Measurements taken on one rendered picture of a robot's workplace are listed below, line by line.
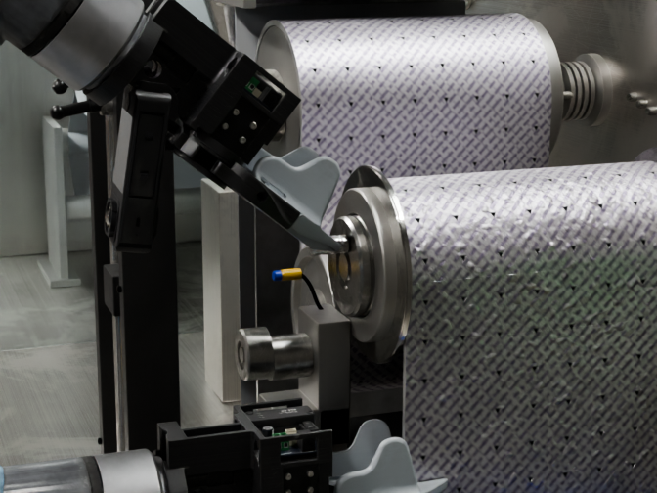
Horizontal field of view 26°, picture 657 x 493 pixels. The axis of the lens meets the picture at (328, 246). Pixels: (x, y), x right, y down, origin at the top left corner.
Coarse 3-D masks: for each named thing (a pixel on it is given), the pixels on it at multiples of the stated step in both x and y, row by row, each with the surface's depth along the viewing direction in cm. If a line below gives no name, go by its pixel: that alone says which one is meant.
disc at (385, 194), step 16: (352, 176) 108; (368, 176) 105; (384, 176) 102; (384, 192) 102; (384, 208) 102; (400, 208) 100; (400, 224) 100; (400, 240) 99; (400, 256) 100; (400, 272) 100; (400, 288) 100; (400, 304) 100; (400, 320) 101; (400, 336) 101; (368, 352) 108; (384, 352) 104
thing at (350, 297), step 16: (336, 224) 106; (352, 224) 103; (352, 240) 103; (368, 240) 103; (336, 256) 107; (352, 256) 103; (368, 256) 102; (336, 272) 107; (352, 272) 103; (368, 272) 102; (336, 288) 107; (352, 288) 104; (368, 288) 102; (352, 304) 104; (368, 304) 103
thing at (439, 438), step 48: (528, 336) 104; (576, 336) 106; (624, 336) 107; (432, 384) 103; (480, 384) 104; (528, 384) 105; (576, 384) 107; (624, 384) 108; (432, 432) 104; (480, 432) 105; (528, 432) 106; (576, 432) 108; (624, 432) 109; (480, 480) 106; (528, 480) 107; (576, 480) 109; (624, 480) 110
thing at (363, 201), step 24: (360, 192) 104; (336, 216) 109; (360, 216) 104; (384, 216) 101; (384, 240) 101; (384, 264) 100; (384, 288) 100; (384, 312) 101; (360, 336) 106; (384, 336) 104
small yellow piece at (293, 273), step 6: (276, 270) 110; (282, 270) 110; (288, 270) 110; (294, 270) 110; (300, 270) 110; (276, 276) 110; (282, 276) 110; (288, 276) 110; (294, 276) 110; (300, 276) 110; (306, 282) 111; (312, 288) 110; (312, 294) 110; (318, 300) 110; (318, 306) 110
